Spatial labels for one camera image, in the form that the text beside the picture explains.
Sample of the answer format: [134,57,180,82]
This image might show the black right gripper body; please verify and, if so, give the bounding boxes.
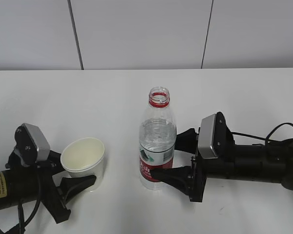
[188,136,207,202]

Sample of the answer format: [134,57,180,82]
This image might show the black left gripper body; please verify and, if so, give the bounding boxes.
[6,152,71,224]

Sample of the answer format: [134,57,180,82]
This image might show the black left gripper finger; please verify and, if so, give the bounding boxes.
[60,175,96,202]
[48,150,64,172]

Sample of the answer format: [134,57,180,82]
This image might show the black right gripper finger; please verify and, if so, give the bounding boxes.
[174,128,198,154]
[150,166,191,195]

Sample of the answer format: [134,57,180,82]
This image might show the white paper cup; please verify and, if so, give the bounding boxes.
[60,137,105,192]

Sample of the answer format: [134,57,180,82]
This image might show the clear water bottle red label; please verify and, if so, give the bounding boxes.
[139,87,177,190]

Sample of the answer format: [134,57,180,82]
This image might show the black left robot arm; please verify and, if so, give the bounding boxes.
[0,151,96,223]

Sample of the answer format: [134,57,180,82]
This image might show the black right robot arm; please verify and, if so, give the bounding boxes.
[150,128,293,202]

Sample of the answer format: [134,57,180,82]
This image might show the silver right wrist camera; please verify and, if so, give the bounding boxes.
[197,112,234,160]

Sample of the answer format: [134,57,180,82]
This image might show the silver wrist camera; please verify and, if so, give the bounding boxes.
[13,123,50,167]
[197,112,234,160]

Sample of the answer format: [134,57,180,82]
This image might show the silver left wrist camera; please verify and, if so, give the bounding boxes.
[13,123,50,167]

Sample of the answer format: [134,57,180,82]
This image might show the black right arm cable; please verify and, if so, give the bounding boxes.
[230,122,293,147]

